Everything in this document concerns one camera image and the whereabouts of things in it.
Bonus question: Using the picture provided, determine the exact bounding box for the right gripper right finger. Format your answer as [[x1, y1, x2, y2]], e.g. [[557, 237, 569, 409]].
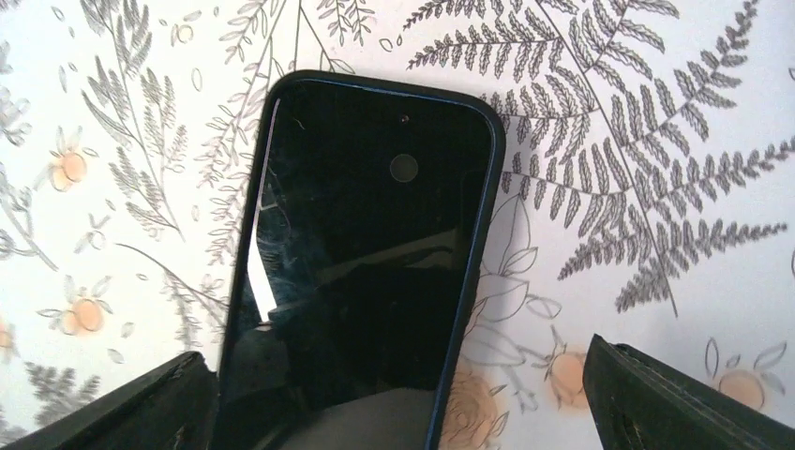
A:
[[583, 335, 794, 450]]

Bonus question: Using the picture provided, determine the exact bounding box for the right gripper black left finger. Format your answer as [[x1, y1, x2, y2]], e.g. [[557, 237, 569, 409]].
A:
[[6, 352, 218, 450]]

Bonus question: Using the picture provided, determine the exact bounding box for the black phone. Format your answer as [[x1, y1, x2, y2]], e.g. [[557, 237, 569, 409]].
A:
[[211, 69, 505, 449]]

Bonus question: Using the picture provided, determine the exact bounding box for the floral patterned table mat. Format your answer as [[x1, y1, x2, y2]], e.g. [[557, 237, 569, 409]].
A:
[[1, 1, 794, 449]]

